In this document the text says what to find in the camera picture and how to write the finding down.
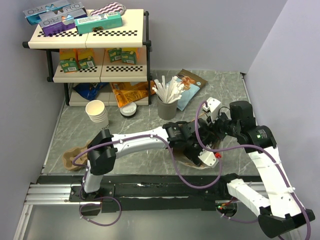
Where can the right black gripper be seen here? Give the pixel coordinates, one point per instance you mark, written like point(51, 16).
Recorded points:
point(216, 133)

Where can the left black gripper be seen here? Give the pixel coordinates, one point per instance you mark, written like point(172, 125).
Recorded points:
point(194, 154)

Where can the brown paper takeout bag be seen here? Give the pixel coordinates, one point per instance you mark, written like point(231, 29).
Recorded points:
point(217, 145)

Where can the stack of white cup lids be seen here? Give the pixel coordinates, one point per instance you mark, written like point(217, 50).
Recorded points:
point(129, 110)

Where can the stack of white paper cups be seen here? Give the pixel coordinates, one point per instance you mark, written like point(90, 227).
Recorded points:
point(97, 112)

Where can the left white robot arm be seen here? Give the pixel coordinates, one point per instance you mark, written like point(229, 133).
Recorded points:
point(106, 148)

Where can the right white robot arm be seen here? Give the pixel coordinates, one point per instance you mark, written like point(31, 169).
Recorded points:
point(281, 211)

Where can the grey straw holder cup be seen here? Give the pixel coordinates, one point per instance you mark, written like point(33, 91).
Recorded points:
point(166, 111)

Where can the light blue nut bag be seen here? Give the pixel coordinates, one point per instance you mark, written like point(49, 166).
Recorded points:
point(192, 84)

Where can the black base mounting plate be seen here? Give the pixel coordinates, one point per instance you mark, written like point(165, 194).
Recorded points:
point(170, 194)

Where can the orange snack bag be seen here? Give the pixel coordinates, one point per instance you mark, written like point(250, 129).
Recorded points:
point(128, 92)

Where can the green orange box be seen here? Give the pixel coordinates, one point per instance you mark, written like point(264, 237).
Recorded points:
point(68, 60)
point(86, 58)
point(114, 54)
point(129, 55)

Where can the cream checkered shelf rack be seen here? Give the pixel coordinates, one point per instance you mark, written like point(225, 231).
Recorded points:
point(133, 33)

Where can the dark blue snack bag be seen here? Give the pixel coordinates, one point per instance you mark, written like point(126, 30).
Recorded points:
point(89, 91)

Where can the green orange box far left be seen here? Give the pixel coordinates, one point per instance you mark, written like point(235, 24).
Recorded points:
point(68, 60)

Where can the purple white wavy pouch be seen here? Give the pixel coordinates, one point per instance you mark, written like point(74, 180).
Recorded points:
point(110, 8)

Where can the teal carton box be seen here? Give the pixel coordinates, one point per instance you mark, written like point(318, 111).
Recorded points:
point(98, 22)

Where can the purple O-R-O box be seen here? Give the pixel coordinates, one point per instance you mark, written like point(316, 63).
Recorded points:
point(61, 23)

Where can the blue O-R-O box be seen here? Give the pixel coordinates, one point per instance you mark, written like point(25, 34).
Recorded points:
point(37, 14)

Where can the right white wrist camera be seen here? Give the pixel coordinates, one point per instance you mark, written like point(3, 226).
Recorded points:
point(212, 107)

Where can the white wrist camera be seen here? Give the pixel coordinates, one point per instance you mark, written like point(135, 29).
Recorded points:
point(208, 159)
point(212, 107)

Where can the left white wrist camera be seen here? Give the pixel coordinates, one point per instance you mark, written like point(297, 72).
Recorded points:
point(208, 159)

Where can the aluminium rail frame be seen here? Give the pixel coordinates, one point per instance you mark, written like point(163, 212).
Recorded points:
point(49, 214)

